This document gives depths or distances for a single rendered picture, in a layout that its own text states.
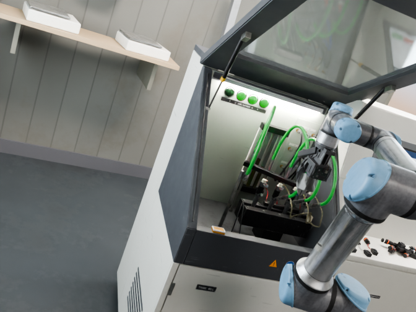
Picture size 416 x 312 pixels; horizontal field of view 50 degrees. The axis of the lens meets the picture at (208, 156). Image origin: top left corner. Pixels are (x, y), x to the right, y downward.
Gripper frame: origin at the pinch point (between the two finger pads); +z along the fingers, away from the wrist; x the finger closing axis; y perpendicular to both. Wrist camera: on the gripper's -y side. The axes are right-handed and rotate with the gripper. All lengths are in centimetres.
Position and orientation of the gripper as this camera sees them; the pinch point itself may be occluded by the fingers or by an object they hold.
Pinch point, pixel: (299, 190)
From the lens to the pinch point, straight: 169.5
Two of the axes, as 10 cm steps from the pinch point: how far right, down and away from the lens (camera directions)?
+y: 2.0, 4.0, -9.0
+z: -3.4, 8.8, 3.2
